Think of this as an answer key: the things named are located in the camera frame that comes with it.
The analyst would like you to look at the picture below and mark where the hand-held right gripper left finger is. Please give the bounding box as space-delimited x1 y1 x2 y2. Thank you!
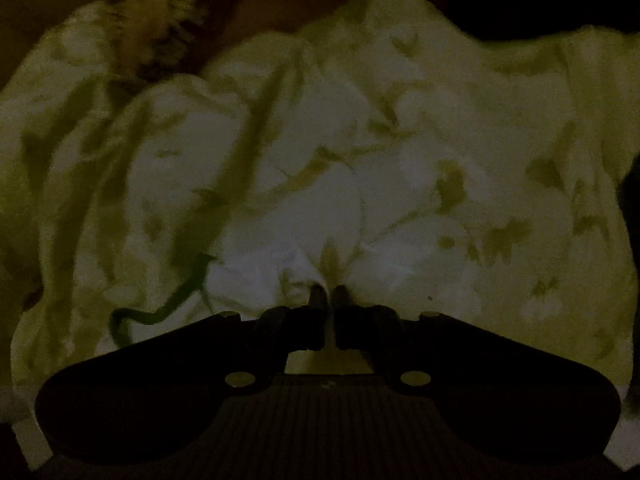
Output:
47 284 329 395

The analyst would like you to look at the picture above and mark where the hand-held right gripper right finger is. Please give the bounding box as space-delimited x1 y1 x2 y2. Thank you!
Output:
332 285 603 395

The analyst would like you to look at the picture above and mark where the pale floral garment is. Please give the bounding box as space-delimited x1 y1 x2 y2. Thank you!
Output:
100 0 640 392

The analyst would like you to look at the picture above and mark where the plain bed sheet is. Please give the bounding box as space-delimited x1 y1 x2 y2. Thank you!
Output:
602 385 640 468

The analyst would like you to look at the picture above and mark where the pile of white crumpled cloths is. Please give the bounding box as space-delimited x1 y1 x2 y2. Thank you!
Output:
0 2 151 376

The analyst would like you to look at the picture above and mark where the fuzzy yellow plush item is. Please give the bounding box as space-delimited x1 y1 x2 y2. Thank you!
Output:
97 0 237 83

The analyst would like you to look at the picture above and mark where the dark green cord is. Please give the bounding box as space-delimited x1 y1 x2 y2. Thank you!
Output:
110 254 217 347

